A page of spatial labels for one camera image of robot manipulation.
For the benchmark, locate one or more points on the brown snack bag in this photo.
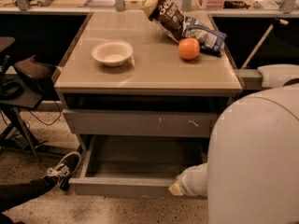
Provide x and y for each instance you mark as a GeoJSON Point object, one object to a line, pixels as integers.
{"type": "Point", "coordinates": [167, 15]}

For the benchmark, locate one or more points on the white dustpan with handle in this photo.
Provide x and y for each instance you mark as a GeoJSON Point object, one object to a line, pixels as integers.
{"type": "Point", "coordinates": [272, 75]}

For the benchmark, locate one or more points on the grey drawer cabinet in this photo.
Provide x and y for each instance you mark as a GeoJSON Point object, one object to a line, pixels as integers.
{"type": "Point", "coordinates": [154, 78]}

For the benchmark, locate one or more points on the black VR headset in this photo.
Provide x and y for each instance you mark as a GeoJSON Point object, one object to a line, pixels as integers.
{"type": "Point", "coordinates": [36, 75]}

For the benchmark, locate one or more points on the grey drawer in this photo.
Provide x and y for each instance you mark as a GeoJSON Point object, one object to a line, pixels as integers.
{"type": "Point", "coordinates": [140, 123]}
{"type": "Point", "coordinates": [135, 166]}

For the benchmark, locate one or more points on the blue white snack bag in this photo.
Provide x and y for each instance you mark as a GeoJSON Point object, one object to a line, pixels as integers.
{"type": "Point", "coordinates": [210, 41]}

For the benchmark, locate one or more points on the white paper bowl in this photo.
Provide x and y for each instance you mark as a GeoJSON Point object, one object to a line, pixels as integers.
{"type": "Point", "coordinates": [112, 53]}

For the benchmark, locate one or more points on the grey top drawer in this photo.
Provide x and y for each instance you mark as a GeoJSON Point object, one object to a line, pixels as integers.
{"type": "Point", "coordinates": [140, 123]}

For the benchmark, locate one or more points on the black sneaker with white laces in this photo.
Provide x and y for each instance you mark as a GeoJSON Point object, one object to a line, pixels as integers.
{"type": "Point", "coordinates": [62, 172]}

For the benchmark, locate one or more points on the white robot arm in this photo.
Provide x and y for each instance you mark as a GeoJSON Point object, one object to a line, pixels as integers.
{"type": "Point", "coordinates": [252, 171]}

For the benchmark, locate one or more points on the orange fruit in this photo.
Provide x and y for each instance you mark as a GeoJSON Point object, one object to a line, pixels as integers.
{"type": "Point", "coordinates": [188, 48]}

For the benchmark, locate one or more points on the black trouser leg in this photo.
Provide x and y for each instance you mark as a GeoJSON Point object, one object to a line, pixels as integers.
{"type": "Point", "coordinates": [13, 195]}

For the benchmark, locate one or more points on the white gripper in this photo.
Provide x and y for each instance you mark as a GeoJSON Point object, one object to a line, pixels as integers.
{"type": "Point", "coordinates": [188, 181]}

